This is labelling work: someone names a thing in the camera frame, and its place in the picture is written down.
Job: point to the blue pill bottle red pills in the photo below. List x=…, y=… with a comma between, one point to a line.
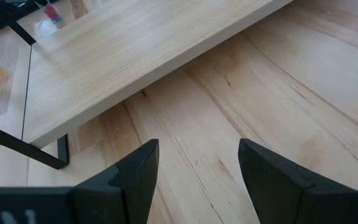
x=52, y=12

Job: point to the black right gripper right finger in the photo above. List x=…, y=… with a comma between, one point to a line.
x=284, y=193

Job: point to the black frame wooden shelf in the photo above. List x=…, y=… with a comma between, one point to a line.
x=120, y=53

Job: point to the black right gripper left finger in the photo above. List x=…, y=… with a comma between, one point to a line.
x=126, y=193

